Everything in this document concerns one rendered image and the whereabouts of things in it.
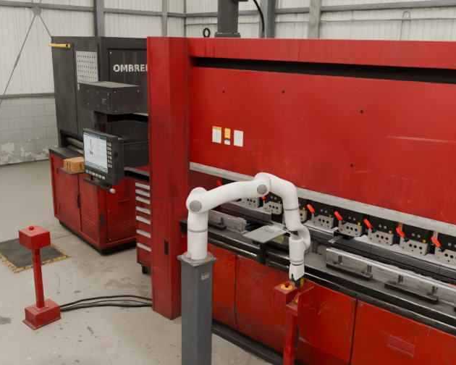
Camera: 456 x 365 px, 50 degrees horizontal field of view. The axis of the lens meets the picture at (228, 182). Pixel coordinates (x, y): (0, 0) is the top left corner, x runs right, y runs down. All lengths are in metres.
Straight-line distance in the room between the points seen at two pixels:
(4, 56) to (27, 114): 1.10
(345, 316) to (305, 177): 0.92
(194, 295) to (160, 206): 1.14
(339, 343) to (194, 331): 0.95
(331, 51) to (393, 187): 0.88
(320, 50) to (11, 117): 7.50
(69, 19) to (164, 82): 6.55
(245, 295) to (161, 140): 1.34
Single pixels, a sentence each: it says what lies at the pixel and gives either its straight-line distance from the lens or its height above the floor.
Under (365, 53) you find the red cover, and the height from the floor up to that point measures 2.22.
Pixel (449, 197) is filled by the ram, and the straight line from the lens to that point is 2.89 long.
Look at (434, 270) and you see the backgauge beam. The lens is 3.34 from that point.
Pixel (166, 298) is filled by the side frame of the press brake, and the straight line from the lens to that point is 4.25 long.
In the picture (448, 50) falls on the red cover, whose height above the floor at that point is 2.25.
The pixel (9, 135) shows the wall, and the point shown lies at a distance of 9.87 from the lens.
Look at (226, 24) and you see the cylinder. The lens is 3.68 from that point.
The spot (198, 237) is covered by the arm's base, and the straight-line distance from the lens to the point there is 2.91.
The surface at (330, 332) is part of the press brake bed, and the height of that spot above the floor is 0.47.
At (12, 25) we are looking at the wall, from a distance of 9.78.
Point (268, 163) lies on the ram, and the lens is 3.41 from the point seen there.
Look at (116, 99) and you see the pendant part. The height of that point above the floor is 1.86.
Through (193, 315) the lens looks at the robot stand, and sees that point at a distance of 3.10.
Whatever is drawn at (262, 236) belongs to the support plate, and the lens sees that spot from 3.37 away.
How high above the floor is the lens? 2.25
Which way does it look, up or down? 16 degrees down
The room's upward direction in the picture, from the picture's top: 1 degrees clockwise
